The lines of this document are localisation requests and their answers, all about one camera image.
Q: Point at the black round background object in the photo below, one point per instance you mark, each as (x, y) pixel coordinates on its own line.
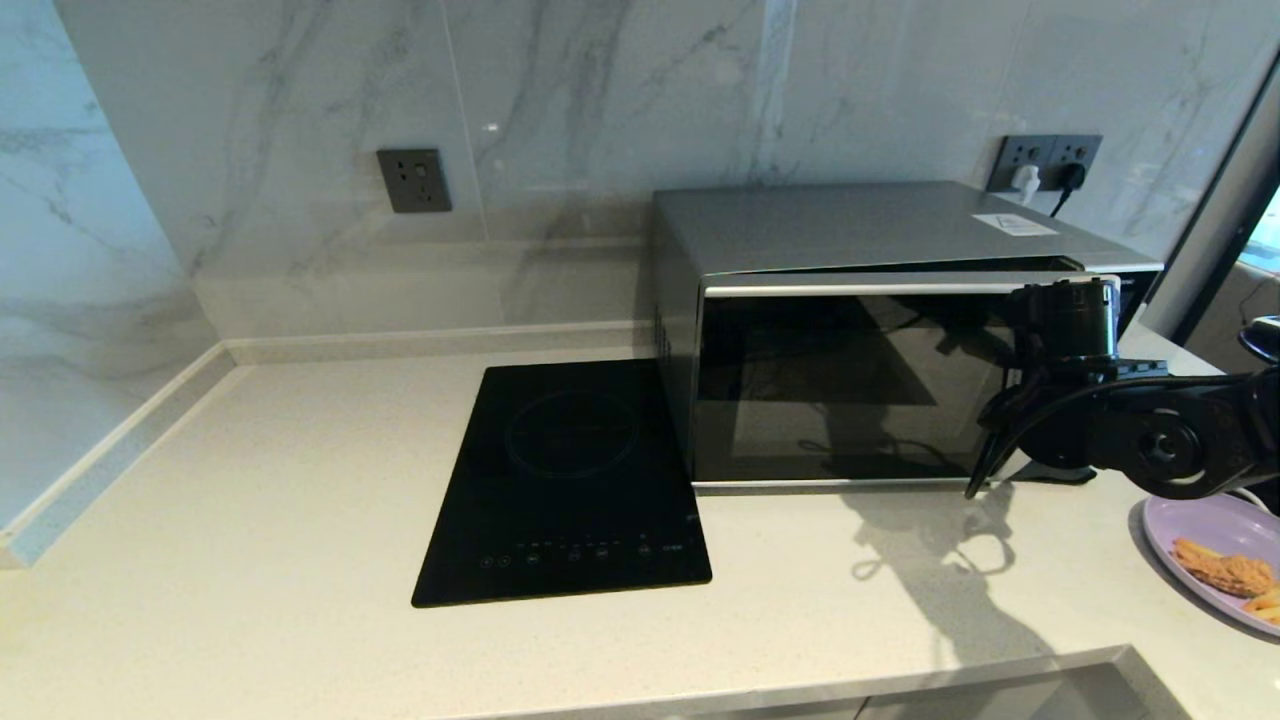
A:
(1262, 338)

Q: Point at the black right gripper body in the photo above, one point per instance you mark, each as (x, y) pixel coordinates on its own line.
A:
(1065, 320)

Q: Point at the fried chicken piece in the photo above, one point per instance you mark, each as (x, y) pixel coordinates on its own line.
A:
(1225, 570)

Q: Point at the black plug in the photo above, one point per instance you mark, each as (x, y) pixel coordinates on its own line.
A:
(1072, 177)

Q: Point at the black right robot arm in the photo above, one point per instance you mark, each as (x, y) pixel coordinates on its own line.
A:
(1170, 440)

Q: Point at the white paper label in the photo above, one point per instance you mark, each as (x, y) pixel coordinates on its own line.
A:
(1013, 224)

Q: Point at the grey double wall socket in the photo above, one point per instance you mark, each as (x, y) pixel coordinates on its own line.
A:
(1045, 150)

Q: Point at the black induction cooktop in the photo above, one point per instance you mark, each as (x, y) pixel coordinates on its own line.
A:
(570, 480)

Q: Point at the silver microwave oven body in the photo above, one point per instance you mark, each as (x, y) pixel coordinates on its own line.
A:
(830, 225)

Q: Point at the white plug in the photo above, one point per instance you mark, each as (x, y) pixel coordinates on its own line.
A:
(1027, 180)

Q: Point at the grey single wall socket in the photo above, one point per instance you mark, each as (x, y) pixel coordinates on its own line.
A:
(413, 181)

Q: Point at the black glass microwave door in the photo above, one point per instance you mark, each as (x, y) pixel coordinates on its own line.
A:
(840, 390)

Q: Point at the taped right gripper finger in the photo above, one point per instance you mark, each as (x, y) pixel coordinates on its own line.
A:
(1113, 305)

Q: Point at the yellow french fry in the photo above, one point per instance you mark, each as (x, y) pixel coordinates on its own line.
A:
(1270, 616)
(1265, 600)

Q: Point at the dark window frame post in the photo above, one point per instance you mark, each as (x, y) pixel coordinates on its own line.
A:
(1220, 200)

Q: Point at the purple plate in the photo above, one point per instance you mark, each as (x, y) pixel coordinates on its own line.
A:
(1190, 520)

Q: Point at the black cloth pad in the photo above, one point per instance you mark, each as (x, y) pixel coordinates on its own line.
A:
(1060, 473)

